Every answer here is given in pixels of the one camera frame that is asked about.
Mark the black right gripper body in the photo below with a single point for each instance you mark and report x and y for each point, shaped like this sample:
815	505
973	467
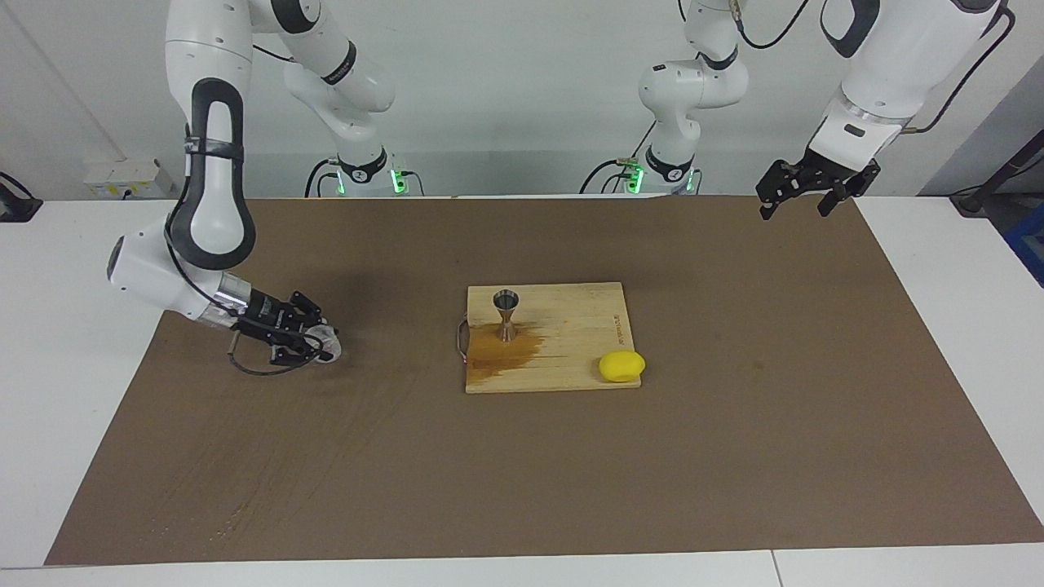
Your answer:
269	319

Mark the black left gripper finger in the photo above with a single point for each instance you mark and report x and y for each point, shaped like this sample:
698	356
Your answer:
838	196
779	183

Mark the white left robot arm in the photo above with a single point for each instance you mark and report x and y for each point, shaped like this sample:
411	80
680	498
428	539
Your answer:
881	57

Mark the steel double jigger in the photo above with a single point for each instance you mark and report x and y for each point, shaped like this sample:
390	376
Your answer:
506	314

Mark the yellow lemon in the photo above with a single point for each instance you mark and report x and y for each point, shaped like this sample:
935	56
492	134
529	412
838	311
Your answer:
621	366

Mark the blue crate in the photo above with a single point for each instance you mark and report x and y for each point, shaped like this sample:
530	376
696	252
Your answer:
1029	244

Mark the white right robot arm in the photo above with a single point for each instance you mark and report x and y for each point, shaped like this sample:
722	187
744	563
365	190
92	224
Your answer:
208	49

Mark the white wall socket box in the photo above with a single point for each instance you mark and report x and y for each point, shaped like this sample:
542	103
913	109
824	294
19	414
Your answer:
122	178

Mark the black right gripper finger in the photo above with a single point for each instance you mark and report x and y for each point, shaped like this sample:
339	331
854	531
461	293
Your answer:
298	352
310	314

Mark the black stand pole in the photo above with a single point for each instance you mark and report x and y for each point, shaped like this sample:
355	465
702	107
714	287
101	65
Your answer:
999	175

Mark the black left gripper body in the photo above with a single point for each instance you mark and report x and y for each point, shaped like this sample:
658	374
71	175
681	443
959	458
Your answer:
832	175

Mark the large brown table mat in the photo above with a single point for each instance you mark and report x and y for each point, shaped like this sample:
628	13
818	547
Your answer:
522	473

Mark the bamboo cutting board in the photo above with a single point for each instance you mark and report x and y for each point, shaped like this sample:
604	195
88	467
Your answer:
571	326

